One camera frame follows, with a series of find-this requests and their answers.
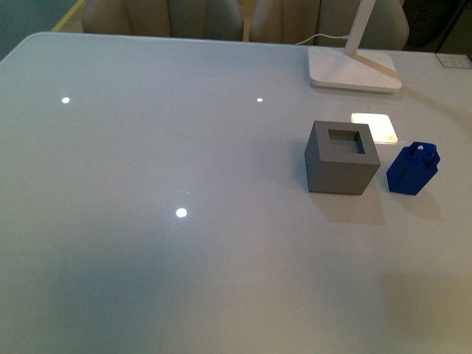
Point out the gray label sticker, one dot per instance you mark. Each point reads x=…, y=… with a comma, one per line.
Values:
x=454, y=60

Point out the left beige chair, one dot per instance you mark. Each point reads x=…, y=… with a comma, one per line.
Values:
x=206, y=19

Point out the beige chair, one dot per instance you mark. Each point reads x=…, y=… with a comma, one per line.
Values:
x=290, y=22
x=206, y=19

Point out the right beige chair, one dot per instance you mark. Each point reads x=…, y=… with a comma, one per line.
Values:
x=290, y=22

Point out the gray cube base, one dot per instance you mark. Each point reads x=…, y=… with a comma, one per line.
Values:
x=340, y=158

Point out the white desk lamp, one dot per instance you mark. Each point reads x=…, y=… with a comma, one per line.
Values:
x=351, y=68

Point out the blue part with handle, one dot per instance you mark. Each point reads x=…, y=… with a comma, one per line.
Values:
x=413, y=168

